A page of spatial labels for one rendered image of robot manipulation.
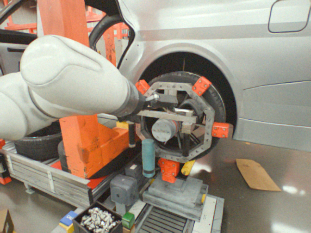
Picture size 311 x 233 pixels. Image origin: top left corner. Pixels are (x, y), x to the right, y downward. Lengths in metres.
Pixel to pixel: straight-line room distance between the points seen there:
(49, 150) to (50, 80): 1.91
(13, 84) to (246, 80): 1.09
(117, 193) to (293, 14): 1.49
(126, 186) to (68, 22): 1.05
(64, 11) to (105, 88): 0.82
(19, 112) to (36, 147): 1.79
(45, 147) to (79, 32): 1.35
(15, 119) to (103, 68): 0.17
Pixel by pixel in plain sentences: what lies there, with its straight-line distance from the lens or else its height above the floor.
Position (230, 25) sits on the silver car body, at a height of 1.45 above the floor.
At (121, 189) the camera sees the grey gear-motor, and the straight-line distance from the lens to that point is 1.36.
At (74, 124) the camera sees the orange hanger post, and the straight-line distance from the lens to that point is 1.12.
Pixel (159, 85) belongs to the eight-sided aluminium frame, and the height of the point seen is 1.10.
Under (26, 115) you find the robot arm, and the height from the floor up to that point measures 1.16.
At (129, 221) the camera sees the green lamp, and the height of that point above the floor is 0.66.
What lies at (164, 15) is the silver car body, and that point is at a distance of 1.31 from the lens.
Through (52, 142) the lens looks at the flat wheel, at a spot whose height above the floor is 0.45.
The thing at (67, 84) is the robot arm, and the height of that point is 1.22.
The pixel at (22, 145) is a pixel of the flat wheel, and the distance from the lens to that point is 2.22.
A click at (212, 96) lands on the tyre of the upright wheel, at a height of 1.04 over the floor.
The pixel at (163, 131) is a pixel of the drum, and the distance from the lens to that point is 1.03.
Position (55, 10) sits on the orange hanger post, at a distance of 1.10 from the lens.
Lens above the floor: 1.25
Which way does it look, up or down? 18 degrees down
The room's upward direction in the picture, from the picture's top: straight up
